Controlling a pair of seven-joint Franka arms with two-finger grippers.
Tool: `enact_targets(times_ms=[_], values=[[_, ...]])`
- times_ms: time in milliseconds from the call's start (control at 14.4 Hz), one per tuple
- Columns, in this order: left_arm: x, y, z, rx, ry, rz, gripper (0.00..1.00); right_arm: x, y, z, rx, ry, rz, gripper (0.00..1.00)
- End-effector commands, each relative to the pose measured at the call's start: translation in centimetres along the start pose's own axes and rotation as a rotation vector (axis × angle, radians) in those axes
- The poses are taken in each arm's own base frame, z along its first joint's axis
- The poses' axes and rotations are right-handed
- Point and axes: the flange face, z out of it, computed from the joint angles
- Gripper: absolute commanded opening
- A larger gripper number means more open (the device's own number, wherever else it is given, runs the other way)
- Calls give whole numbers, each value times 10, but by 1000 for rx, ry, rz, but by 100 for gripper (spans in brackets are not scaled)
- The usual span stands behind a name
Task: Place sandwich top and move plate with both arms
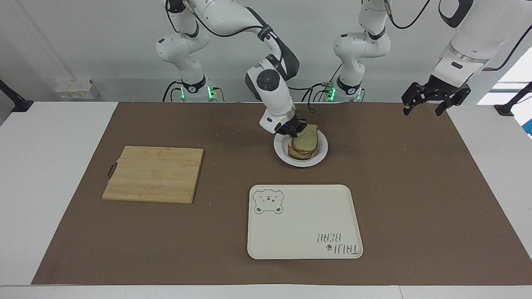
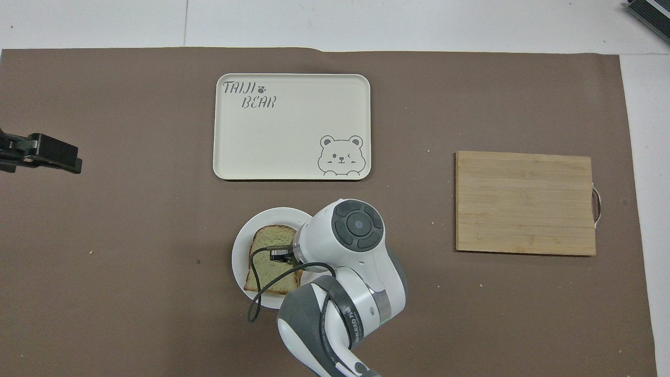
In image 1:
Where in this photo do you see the white socket box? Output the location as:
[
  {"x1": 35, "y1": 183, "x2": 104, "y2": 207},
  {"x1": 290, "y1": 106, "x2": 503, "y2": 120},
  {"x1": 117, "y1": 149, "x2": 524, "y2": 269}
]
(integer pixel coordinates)
[{"x1": 54, "y1": 78, "x2": 101, "y2": 100}]

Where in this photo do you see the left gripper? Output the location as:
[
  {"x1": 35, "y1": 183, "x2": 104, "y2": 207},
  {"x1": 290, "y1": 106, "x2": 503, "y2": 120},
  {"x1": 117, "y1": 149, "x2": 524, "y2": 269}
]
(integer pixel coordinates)
[{"x1": 401, "y1": 75, "x2": 472, "y2": 117}]

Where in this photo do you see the cream tray with bear print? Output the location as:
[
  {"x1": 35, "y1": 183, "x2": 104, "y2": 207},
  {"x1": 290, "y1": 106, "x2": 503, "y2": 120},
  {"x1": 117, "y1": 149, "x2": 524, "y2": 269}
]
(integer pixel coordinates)
[{"x1": 247, "y1": 184, "x2": 364, "y2": 260}]

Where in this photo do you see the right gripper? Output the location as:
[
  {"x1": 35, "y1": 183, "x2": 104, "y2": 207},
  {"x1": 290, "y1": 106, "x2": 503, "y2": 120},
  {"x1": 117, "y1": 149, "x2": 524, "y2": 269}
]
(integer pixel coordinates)
[{"x1": 275, "y1": 116, "x2": 308, "y2": 139}]

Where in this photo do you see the wooden cutting board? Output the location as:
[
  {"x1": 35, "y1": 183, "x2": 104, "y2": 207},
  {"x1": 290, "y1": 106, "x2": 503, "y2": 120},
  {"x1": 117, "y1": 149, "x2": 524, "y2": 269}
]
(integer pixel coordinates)
[{"x1": 102, "y1": 145, "x2": 204, "y2": 204}]

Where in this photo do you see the black cable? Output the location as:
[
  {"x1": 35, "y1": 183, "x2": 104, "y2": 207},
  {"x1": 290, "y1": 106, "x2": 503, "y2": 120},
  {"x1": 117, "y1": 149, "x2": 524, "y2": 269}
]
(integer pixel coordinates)
[
  {"x1": 165, "y1": 0, "x2": 275, "y2": 40},
  {"x1": 481, "y1": 24, "x2": 532, "y2": 71},
  {"x1": 162, "y1": 80, "x2": 184, "y2": 103},
  {"x1": 386, "y1": 0, "x2": 443, "y2": 30},
  {"x1": 286, "y1": 62, "x2": 346, "y2": 115}
]

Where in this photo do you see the bread slice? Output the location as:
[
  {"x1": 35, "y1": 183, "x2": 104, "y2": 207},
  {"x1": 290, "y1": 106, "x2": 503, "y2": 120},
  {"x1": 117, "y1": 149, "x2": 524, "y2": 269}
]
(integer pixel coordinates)
[{"x1": 292, "y1": 124, "x2": 320, "y2": 152}]

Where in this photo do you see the sandwich base with filling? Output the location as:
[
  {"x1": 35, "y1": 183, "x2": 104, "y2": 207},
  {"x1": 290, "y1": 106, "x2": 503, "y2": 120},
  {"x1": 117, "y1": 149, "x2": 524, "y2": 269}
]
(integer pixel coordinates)
[{"x1": 287, "y1": 140, "x2": 319, "y2": 161}]

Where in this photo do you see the black stand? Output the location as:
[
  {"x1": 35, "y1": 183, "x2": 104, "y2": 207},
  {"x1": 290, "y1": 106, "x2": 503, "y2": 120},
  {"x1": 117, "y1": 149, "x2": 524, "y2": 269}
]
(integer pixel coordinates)
[
  {"x1": 494, "y1": 81, "x2": 532, "y2": 116},
  {"x1": 0, "y1": 79, "x2": 34, "y2": 113}
]

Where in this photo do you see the white round plate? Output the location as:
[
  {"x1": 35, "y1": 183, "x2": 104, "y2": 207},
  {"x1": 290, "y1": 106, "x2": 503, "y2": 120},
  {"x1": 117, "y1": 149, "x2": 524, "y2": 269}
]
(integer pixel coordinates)
[{"x1": 273, "y1": 130, "x2": 329, "y2": 168}]

